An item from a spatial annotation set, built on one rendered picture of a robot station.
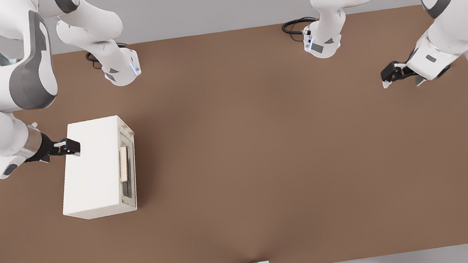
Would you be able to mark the white oven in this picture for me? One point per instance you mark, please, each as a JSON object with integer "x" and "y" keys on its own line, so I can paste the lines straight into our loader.
{"x": 91, "y": 171}

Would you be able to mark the white oven door with window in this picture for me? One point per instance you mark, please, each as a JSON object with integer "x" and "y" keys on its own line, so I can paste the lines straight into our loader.
{"x": 129, "y": 166}

